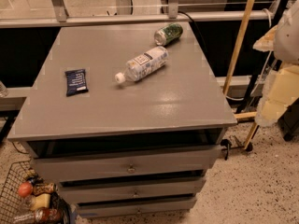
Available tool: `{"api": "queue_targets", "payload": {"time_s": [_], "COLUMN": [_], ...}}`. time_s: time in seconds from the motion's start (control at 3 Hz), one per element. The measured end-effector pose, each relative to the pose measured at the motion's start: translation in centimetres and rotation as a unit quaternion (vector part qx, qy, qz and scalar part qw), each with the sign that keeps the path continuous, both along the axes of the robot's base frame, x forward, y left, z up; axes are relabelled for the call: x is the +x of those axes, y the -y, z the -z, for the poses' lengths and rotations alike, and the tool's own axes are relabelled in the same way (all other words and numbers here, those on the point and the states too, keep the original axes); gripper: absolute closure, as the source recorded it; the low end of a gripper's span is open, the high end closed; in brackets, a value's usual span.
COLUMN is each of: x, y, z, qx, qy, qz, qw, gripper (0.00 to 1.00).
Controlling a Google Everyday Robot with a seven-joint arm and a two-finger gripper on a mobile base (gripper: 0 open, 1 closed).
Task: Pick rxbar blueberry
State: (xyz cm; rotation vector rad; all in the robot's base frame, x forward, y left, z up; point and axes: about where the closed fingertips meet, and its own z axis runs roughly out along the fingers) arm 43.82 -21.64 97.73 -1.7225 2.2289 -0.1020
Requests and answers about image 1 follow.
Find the grey drawer cabinet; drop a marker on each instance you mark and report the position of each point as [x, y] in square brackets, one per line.
[180, 105]

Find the clear plastic water bottle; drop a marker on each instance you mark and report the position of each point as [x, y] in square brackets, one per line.
[143, 65]

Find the green soda can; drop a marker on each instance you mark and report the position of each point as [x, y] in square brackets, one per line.
[167, 34]

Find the dark blue snack bar wrapper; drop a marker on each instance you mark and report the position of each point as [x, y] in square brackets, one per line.
[76, 82]

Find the bottom grey drawer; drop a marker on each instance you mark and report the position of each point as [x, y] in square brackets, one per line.
[134, 208]

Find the grey drawer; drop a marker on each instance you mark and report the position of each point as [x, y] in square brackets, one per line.
[147, 162]
[132, 190]
[134, 208]

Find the top grey drawer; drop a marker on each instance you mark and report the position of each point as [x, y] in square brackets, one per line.
[147, 162]

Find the middle grey drawer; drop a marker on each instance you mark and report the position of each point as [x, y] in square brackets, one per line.
[132, 190]

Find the patterned can in basket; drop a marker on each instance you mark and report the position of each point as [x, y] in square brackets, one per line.
[42, 188]

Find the yellow bottle in basket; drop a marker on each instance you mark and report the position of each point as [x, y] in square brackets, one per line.
[40, 201]

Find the red tomato in basket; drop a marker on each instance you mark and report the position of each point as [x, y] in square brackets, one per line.
[25, 189]

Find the red sauce bottle in basket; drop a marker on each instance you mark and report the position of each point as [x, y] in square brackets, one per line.
[39, 216]

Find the metal railing frame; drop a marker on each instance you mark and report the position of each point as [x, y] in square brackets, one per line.
[51, 13]

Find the black wire basket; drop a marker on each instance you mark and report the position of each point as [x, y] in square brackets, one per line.
[10, 200]

